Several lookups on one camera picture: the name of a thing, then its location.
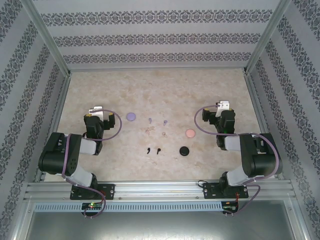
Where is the left green circuit board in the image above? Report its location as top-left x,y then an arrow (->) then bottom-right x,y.
81,202 -> 103,211

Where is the grey metal sheet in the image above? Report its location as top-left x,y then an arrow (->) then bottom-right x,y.
24,211 -> 297,240

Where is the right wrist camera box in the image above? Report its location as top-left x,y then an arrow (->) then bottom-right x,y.
216,99 -> 231,118

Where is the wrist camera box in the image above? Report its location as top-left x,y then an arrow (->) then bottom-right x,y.
88,106 -> 105,121
216,99 -> 231,118

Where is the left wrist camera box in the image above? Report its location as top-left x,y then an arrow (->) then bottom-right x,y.
88,106 -> 105,121

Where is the aluminium side rail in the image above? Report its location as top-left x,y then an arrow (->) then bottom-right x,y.
243,71 -> 286,180
34,73 -> 72,183

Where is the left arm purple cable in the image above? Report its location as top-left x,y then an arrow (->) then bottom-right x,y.
61,108 -> 123,220

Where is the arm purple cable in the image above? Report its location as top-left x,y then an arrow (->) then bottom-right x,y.
61,108 -> 123,220
194,104 -> 281,216

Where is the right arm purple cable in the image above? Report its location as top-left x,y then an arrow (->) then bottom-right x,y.
194,104 -> 281,216

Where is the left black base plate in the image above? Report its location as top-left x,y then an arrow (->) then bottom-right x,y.
69,183 -> 116,201

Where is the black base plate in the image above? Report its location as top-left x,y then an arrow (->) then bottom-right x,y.
69,183 -> 116,201
202,182 -> 250,200

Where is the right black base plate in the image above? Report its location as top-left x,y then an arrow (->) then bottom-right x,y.
202,182 -> 250,200

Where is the aluminium frame post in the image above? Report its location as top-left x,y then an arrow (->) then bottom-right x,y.
19,0 -> 72,77
244,0 -> 293,75

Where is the aluminium mounting rail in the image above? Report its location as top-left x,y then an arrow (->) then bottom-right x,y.
23,181 -> 293,201

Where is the slotted grey cable duct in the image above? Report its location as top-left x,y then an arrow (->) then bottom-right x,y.
33,201 -> 223,213

